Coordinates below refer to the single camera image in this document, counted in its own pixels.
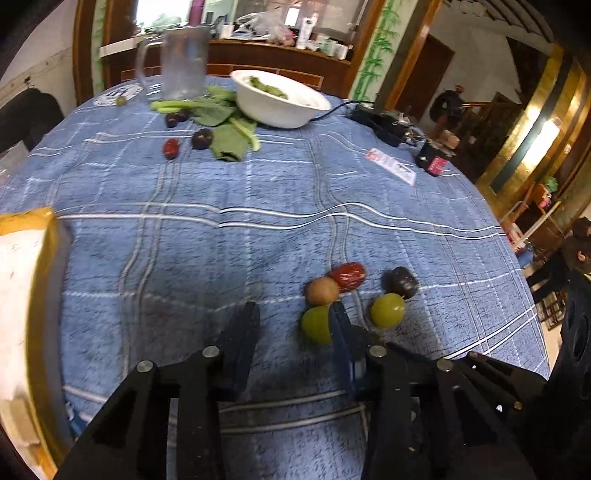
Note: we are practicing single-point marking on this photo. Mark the pink bottle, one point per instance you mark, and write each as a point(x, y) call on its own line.
point(197, 11)

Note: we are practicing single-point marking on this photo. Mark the wooden door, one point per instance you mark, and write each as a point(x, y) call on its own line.
point(422, 74)

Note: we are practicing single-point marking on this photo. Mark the blue plaid tablecloth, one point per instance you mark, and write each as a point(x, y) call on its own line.
point(184, 230)

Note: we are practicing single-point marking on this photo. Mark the clear plastic bag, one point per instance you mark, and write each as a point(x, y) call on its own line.
point(9, 159)

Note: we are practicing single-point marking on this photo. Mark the white paper tag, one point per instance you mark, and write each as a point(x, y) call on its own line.
point(390, 164)

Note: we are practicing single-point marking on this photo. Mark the black chair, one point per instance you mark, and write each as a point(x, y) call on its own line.
point(27, 115)

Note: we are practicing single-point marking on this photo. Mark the clear glass mug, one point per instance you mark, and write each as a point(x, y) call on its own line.
point(182, 60)

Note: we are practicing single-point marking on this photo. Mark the white plastic bag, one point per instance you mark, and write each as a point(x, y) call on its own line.
point(268, 23)

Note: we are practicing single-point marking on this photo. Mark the brown round longan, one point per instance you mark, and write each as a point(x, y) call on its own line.
point(322, 290)

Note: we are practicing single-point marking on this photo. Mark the wrinkled red jujube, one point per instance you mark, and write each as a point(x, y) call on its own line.
point(348, 276)

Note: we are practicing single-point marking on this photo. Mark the large green grape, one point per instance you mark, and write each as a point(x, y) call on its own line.
point(388, 310)
point(315, 324)

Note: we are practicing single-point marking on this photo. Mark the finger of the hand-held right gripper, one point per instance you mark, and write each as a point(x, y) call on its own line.
point(503, 376)

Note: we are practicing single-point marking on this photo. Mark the white bottle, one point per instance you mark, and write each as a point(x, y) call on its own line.
point(306, 32)

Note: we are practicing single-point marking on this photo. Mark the bamboo wall painting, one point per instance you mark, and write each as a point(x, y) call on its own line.
point(98, 46)
point(376, 50)

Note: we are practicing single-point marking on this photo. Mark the green vegetable scraps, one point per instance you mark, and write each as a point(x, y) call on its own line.
point(268, 86)

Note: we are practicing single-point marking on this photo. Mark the gold framed mirror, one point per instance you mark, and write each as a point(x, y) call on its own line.
point(521, 143)

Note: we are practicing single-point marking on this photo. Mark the small red jujube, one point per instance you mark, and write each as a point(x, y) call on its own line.
point(171, 148)

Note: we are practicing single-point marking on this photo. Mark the small dark purple plum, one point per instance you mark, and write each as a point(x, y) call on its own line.
point(202, 138)

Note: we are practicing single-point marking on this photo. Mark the wooden counter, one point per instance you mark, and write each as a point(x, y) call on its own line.
point(277, 57)

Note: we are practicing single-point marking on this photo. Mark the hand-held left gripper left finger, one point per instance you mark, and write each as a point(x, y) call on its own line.
point(240, 341)

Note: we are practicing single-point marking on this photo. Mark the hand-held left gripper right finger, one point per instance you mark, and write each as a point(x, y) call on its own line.
point(344, 341)

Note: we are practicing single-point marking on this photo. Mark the white bowl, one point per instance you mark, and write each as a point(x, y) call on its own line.
point(277, 108)

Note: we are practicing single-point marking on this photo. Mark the black power strip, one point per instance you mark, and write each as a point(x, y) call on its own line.
point(383, 122)

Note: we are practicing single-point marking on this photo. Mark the black and red box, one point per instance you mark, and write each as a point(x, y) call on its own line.
point(431, 159)

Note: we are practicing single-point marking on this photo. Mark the green bok choy leaves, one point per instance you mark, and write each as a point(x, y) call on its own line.
point(221, 120)

